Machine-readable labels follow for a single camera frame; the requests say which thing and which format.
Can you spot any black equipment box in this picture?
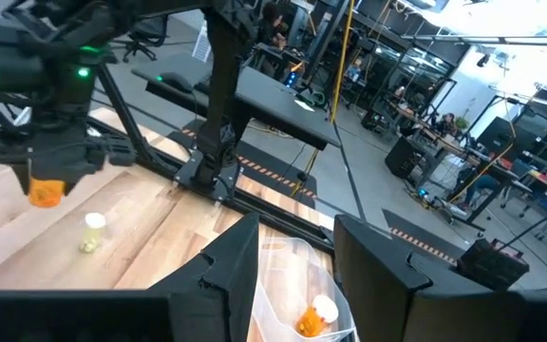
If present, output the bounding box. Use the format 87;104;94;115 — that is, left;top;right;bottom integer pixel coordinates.
456;237;531;292

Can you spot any clear plastic bin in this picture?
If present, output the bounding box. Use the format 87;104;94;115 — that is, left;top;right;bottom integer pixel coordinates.
249;236;361;342

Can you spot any large amber pill bottle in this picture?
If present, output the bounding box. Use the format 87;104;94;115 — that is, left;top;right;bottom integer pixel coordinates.
27;177;67;209

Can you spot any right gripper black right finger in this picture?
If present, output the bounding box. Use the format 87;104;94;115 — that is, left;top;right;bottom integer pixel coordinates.
332;213;482;342

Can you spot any black aluminium table frame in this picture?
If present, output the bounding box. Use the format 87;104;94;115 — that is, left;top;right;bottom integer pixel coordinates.
87;0;365;257

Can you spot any person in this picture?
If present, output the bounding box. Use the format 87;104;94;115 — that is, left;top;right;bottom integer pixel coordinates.
456;163;505;213
347;56;366;83
434;112;459;139
253;1;290;51

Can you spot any small orange pill bottle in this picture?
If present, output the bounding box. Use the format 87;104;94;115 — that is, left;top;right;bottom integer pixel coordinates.
294;294;340;339

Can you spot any small clear pill bottle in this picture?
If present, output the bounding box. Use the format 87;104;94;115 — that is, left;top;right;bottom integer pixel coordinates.
78;212;107;255

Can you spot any black office desk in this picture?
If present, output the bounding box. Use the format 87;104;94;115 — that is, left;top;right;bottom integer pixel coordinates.
130;50;342;152

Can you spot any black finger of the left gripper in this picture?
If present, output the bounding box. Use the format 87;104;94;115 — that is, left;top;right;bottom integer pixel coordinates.
13;159;33;197
28;141;107;186

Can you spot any yellow hanging cable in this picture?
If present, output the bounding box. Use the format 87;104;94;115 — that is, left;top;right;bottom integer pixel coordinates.
292;0;353;199

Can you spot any black cabinet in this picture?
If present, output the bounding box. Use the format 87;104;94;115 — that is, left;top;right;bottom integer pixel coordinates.
385;136;422;180

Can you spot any black orange-striped cable ramp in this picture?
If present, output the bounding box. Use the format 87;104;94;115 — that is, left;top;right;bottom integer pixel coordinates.
381;207;462;267
166;126;320;211

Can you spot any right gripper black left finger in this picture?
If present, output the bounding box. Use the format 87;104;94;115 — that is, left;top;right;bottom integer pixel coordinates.
149;211;261;342

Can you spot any black office chair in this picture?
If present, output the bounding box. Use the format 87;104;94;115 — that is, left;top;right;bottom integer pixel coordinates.
111;16;169;64

